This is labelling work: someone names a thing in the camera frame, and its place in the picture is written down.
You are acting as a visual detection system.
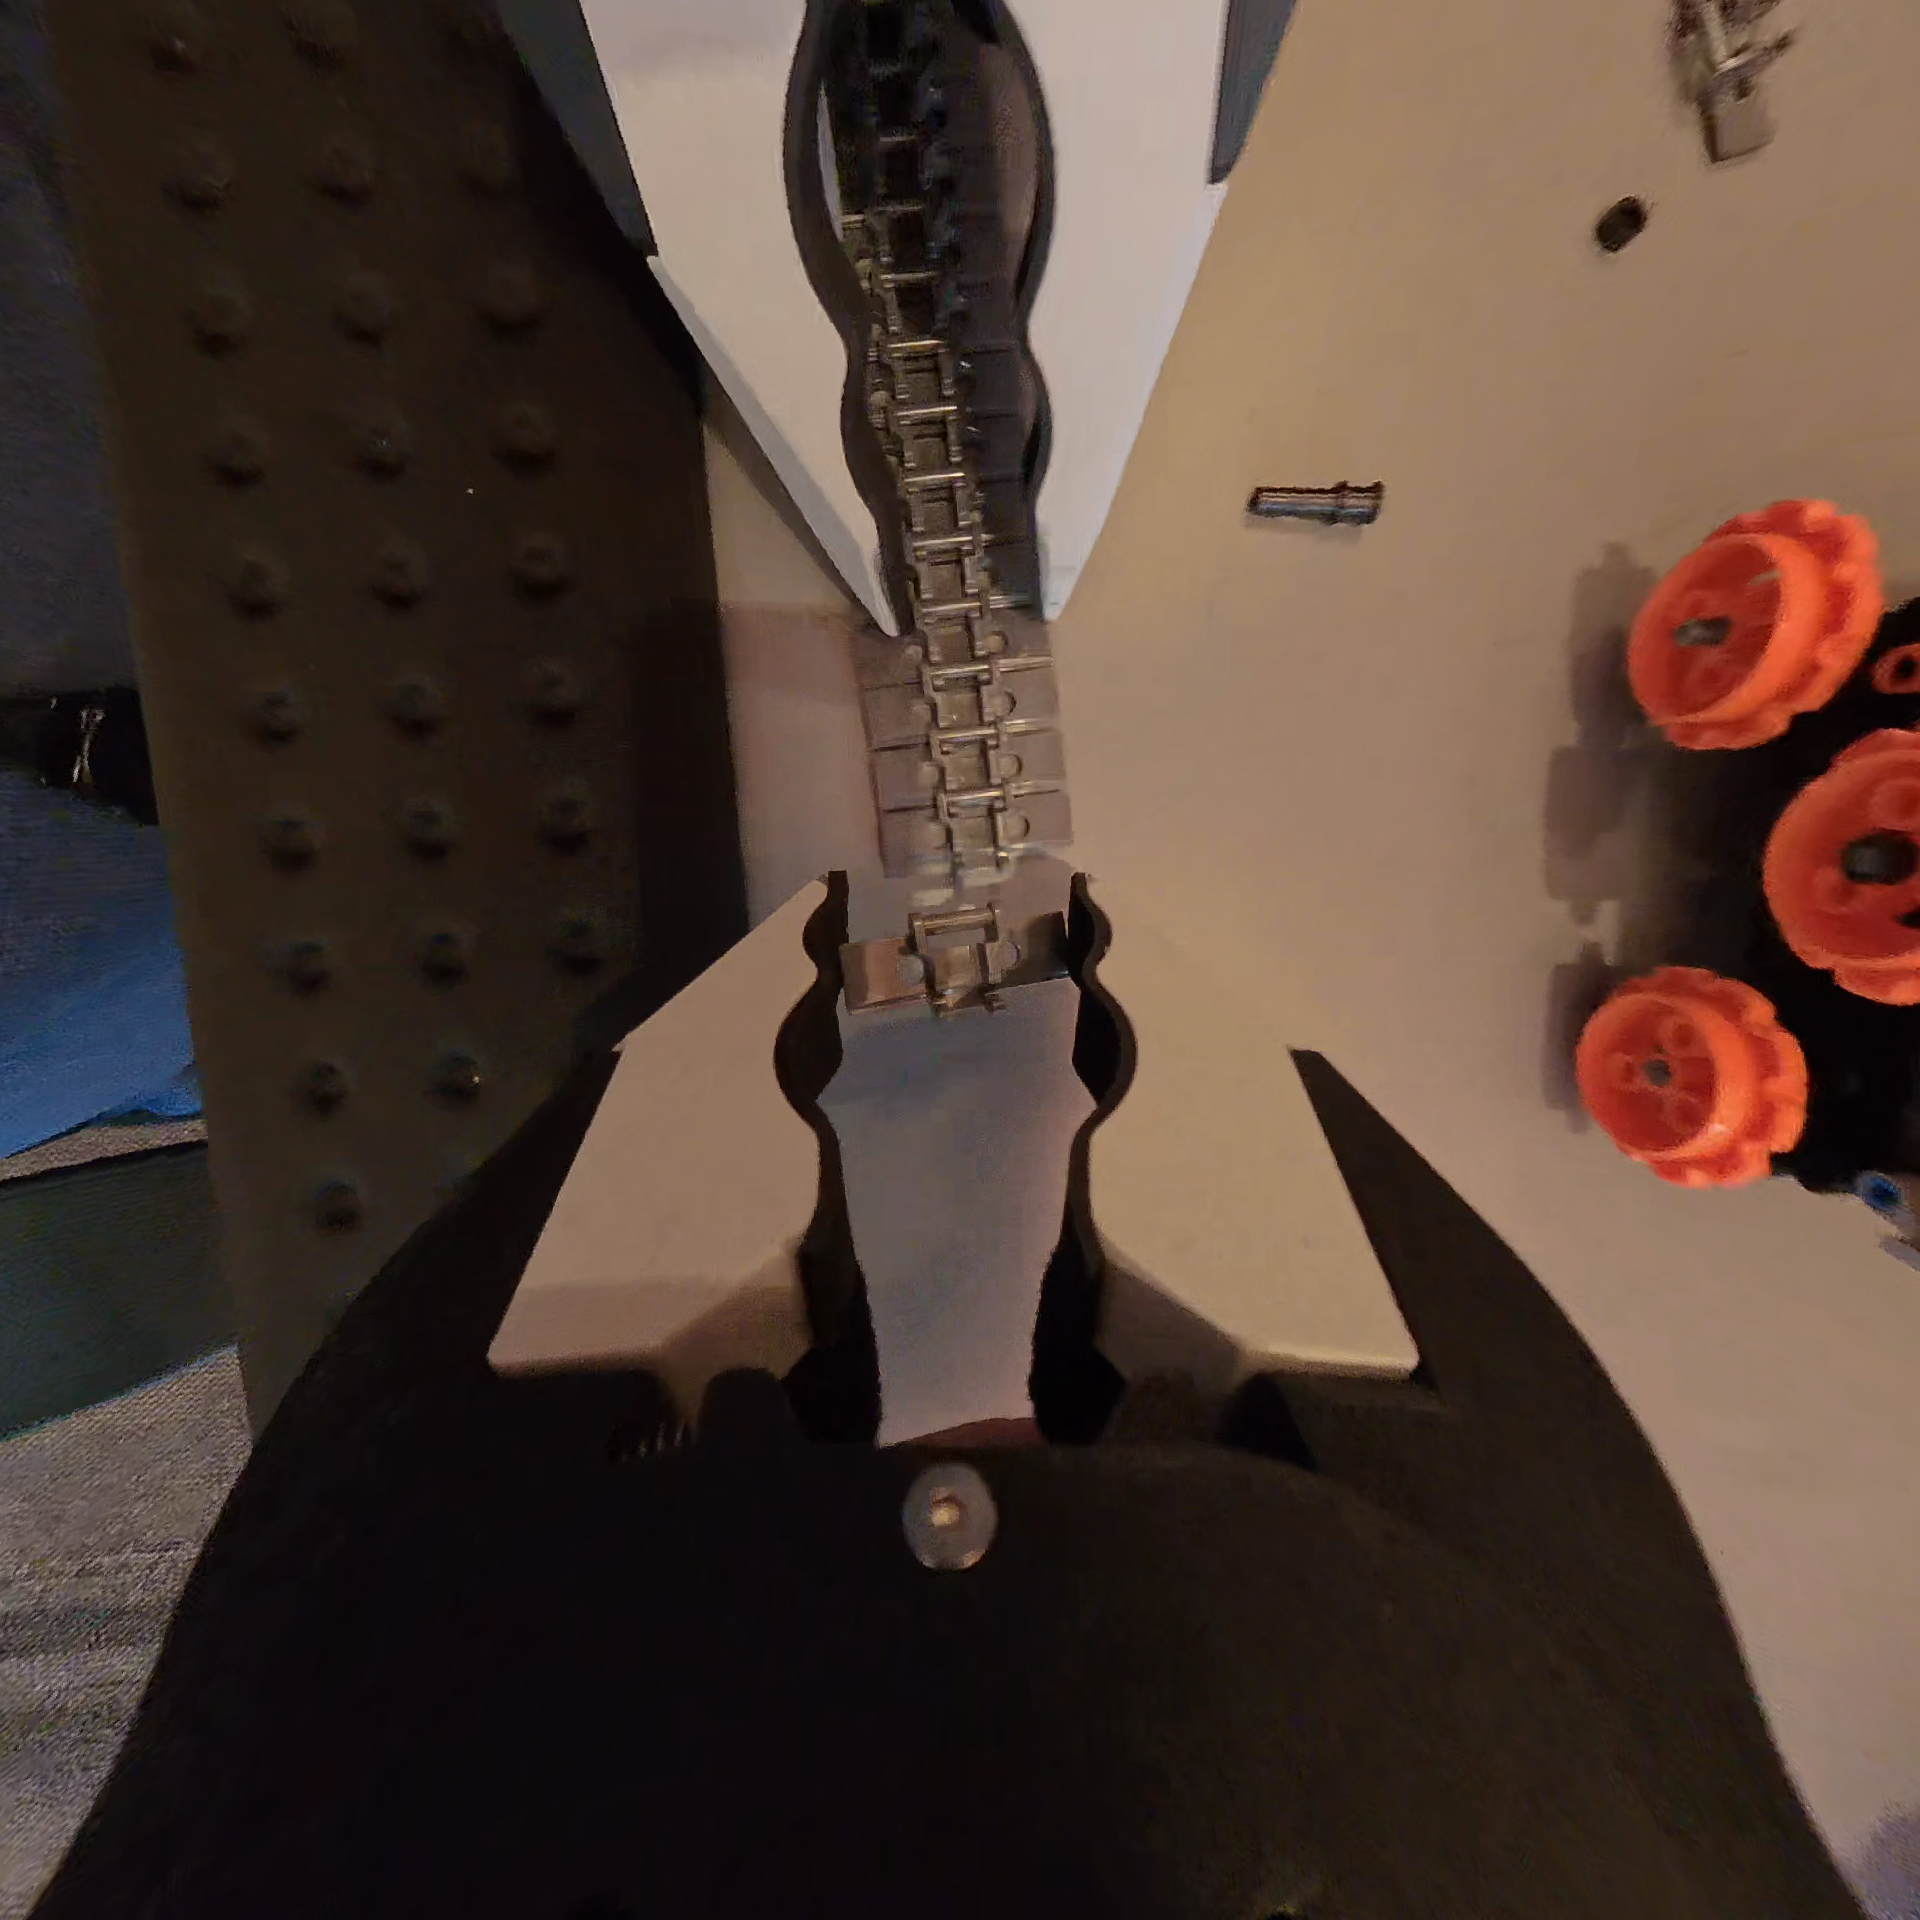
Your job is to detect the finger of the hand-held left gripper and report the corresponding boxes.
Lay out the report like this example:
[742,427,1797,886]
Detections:
[994,0,1235,621]
[573,0,903,635]

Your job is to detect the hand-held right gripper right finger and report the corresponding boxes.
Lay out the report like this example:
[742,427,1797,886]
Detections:
[1024,873,1420,1447]

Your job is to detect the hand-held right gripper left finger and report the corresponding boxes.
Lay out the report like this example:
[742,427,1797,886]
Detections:
[487,874,880,1447]

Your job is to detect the single grey track link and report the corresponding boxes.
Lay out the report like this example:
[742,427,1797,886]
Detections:
[835,906,1074,1023]
[1664,0,1797,163]

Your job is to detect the grey toy track chain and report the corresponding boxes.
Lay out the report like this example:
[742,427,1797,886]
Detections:
[788,0,1078,883]

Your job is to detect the black perforated panel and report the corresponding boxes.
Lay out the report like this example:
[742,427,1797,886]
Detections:
[43,0,752,1431]

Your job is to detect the grey orange toy block vehicle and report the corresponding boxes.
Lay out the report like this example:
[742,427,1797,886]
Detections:
[1569,499,1920,1250]

